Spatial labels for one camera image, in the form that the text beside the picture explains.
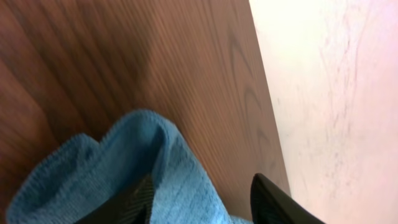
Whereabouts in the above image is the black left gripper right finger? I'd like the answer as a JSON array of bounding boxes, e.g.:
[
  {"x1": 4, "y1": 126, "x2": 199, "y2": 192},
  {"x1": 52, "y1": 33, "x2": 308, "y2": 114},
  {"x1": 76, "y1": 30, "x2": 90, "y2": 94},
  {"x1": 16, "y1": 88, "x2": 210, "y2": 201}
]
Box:
[{"x1": 250, "y1": 173, "x2": 324, "y2": 224}]

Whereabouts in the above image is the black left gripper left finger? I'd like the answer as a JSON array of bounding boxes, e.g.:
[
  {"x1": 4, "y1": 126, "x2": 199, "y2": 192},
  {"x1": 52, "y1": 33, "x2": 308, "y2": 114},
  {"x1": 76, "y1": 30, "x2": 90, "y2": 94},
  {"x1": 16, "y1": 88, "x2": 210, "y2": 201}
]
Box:
[{"x1": 76, "y1": 175, "x2": 154, "y2": 224}]

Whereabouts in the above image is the blue microfiber cloth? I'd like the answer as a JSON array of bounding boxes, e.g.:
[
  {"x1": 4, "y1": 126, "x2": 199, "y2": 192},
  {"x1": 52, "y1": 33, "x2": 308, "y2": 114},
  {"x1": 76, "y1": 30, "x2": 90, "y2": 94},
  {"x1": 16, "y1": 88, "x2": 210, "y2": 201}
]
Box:
[{"x1": 6, "y1": 110, "x2": 242, "y2": 223}]

